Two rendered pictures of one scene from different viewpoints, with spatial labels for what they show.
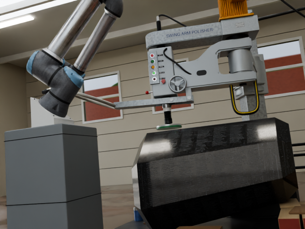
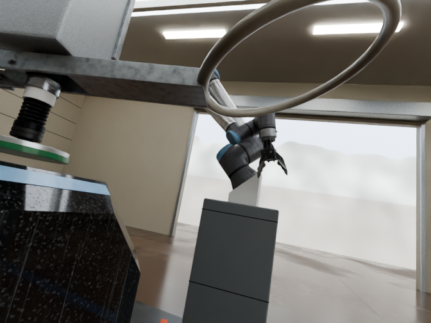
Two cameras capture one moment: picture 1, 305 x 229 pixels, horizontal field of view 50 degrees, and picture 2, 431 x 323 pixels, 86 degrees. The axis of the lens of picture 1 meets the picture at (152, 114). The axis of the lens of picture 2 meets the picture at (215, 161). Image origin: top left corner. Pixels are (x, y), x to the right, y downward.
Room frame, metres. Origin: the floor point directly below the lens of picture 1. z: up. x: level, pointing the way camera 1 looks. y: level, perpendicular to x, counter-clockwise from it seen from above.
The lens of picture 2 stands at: (3.44, 0.35, 0.81)
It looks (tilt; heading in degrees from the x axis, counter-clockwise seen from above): 11 degrees up; 178
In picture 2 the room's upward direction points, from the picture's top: 10 degrees clockwise
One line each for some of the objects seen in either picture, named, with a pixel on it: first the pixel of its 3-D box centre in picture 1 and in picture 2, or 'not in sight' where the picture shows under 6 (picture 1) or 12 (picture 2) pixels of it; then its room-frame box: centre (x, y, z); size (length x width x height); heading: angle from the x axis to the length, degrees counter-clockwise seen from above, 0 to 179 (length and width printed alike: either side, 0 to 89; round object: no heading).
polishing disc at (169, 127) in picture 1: (169, 126); (22, 148); (2.81, -0.13, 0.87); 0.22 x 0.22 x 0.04
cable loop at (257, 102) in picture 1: (244, 96); not in sight; (2.72, -0.78, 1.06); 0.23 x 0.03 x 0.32; 82
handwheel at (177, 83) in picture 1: (177, 84); not in sight; (2.67, -0.23, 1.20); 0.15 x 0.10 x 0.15; 82
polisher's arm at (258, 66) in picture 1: (246, 72); not in sight; (3.14, -0.95, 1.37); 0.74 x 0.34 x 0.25; 158
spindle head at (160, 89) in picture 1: (172, 74); (47, 3); (2.80, -0.21, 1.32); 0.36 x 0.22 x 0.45; 82
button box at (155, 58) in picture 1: (153, 67); (115, 23); (2.71, -0.05, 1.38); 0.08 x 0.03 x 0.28; 82
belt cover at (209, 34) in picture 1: (199, 37); not in sight; (2.76, -0.48, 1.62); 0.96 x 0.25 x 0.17; 82
